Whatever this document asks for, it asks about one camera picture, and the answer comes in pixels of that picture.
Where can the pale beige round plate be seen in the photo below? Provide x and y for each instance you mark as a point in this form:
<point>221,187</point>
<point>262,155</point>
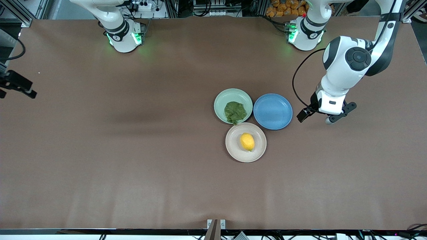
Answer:
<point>233,146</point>

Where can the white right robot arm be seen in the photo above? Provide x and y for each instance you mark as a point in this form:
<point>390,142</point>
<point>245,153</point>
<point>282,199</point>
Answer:
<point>120,28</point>

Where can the yellow lemon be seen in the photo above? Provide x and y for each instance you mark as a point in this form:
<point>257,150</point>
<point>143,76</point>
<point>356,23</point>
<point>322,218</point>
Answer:
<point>247,141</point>

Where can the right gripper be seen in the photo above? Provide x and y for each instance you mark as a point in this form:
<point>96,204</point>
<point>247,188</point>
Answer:
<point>13,81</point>

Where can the green lettuce leaf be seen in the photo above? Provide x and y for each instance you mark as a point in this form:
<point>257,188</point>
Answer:
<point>235,112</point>

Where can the blue round plate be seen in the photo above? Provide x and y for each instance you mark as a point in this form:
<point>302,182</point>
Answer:
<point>273,111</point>

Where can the aluminium frame profile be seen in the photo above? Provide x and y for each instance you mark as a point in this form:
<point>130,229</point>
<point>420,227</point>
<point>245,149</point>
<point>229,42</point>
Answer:
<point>415,13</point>
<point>16,13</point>

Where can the front camera mount post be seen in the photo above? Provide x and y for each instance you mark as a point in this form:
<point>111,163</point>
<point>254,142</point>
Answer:
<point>215,230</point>

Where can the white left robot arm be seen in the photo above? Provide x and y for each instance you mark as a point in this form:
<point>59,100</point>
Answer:
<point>347,63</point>

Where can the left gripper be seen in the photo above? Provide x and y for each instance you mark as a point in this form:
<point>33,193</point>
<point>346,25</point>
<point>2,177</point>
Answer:
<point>313,106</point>

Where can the white power strip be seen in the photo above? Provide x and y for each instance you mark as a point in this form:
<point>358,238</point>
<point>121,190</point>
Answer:
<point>143,5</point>

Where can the bag of orange items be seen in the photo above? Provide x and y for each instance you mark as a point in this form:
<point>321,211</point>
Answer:
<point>287,8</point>

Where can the mint green round plate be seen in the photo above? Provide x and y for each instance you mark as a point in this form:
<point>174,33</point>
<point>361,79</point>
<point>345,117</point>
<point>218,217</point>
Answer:
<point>222,100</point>

